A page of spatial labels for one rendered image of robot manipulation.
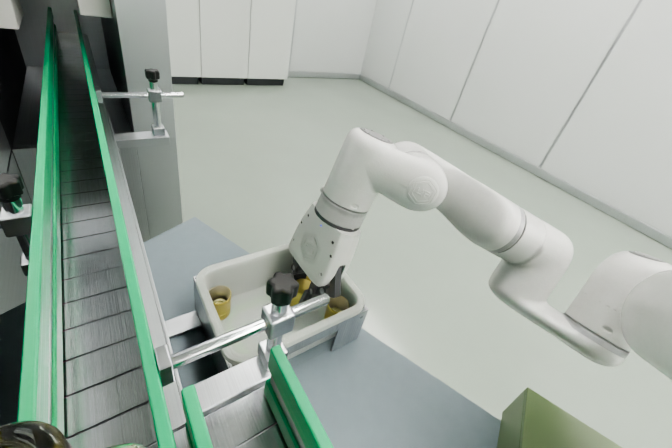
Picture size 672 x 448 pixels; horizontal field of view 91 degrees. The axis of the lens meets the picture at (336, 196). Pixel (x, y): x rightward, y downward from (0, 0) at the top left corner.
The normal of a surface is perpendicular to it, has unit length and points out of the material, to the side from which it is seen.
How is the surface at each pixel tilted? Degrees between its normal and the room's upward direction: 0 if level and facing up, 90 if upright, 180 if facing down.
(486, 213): 63
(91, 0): 90
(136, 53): 90
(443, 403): 0
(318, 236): 73
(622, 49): 90
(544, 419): 2
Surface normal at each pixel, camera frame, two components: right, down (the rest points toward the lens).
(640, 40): -0.82, 0.17
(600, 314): -0.70, -0.31
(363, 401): 0.19, -0.82
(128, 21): 0.54, 0.54
